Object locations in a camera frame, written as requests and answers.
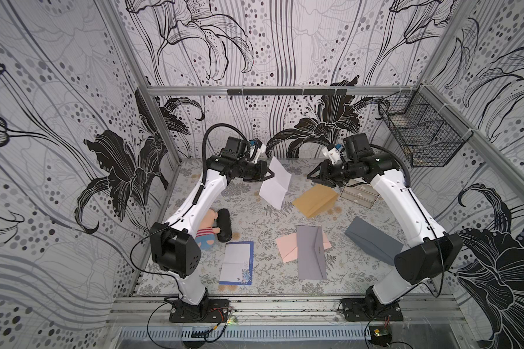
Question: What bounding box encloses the yellow kraft envelope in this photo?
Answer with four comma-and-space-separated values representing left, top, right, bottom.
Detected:
293, 184, 339, 218

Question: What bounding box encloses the dark grey envelope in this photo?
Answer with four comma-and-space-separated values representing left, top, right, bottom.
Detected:
345, 217, 404, 266

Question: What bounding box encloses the lilac grey envelope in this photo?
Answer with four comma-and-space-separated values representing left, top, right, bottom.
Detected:
296, 225, 327, 281

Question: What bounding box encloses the white blue-bordered letter paper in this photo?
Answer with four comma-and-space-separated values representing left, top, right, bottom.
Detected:
219, 241, 254, 286

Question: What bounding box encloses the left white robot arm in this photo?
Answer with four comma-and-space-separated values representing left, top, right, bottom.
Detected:
149, 137, 275, 306

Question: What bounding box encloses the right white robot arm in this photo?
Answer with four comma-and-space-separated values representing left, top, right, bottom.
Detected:
307, 134, 463, 305

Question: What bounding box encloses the pink envelope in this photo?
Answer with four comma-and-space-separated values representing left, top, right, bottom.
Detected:
276, 231, 332, 263

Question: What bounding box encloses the white mini drawer cabinet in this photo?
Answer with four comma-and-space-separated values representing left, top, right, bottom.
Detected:
341, 180, 380, 209

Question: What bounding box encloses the pink plush doll toy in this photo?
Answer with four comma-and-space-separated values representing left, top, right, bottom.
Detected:
195, 209, 221, 250

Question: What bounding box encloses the small electronics board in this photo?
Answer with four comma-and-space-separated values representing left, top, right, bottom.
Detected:
367, 326, 392, 348

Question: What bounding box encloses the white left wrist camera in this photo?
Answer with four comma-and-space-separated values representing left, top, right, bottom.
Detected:
247, 138, 266, 164

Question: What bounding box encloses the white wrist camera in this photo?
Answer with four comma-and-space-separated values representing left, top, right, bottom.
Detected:
322, 144, 343, 165
247, 138, 266, 164

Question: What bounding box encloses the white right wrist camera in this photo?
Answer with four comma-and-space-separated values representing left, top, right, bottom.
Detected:
322, 144, 343, 165

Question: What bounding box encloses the black bar on rail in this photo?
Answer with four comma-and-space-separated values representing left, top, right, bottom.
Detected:
226, 88, 347, 96

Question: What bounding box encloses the black wire mesh basket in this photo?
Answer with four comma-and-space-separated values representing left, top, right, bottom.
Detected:
378, 90, 473, 167

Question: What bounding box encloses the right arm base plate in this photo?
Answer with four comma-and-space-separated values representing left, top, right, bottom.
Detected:
338, 298, 404, 322

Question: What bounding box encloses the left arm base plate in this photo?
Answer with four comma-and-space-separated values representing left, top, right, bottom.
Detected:
169, 298, 231, 324

